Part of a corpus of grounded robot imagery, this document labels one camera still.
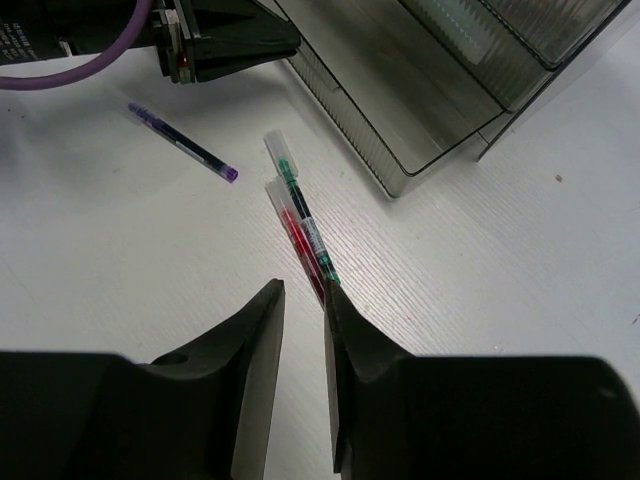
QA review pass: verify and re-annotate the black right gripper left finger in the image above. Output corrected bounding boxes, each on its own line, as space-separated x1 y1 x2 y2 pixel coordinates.
1 280 285 479

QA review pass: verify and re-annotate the clear acrylic drawer organizer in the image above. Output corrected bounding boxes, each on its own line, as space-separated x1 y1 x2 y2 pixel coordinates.
269 1 639 198

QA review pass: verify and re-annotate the green clear pen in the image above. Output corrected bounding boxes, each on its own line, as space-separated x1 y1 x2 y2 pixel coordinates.
264 130 341 284

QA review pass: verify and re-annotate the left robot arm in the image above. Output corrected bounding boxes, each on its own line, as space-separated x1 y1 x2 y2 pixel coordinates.
1 1 301 91

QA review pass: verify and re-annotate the red clear pen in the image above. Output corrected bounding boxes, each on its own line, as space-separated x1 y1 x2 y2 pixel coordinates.
265 177 325 307

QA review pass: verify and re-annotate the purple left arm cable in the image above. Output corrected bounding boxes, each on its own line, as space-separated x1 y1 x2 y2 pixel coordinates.
0 0 151 92

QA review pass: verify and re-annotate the purple pen refill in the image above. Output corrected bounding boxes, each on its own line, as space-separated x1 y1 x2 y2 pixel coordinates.
127 102 239 183

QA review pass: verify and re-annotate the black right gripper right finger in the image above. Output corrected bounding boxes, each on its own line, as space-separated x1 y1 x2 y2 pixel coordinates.
324 282 639 479

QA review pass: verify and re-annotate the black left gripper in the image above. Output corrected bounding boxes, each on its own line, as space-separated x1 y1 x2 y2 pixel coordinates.
36 0 300 84

